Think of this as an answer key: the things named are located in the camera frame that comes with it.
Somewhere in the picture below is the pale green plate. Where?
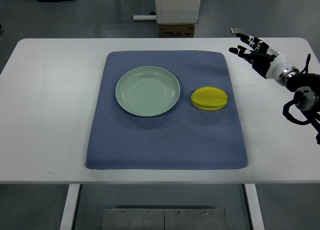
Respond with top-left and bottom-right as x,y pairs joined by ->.
115,66 -> 181,117

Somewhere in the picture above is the yellow starfruit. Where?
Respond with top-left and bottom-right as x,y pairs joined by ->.
191,87 -> 228,111

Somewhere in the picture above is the blue textured mat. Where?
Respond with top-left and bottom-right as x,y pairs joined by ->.
85,50 -> 248,170

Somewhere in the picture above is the grey metal base plate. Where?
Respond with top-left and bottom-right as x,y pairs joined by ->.
102,208 -> 228,229

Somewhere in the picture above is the white table frame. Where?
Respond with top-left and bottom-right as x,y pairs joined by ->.
59,184 -> 265,229

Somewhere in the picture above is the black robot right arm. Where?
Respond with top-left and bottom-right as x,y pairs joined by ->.
282,54 -> 320,132

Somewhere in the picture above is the small grey floor plate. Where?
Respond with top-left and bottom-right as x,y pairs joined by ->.
230,27 -> 244,36

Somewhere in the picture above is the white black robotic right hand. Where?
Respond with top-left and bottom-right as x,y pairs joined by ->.
229,33 -> 299,86

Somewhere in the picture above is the white metal bar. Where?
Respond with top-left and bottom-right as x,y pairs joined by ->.
132,15 -> 157,22

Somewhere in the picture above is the white cabinet pedestal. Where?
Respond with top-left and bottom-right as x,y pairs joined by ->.
155,0 -> 201,24

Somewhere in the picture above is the brown cardboard box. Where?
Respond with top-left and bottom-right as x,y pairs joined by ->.
159,24 -> 195,38

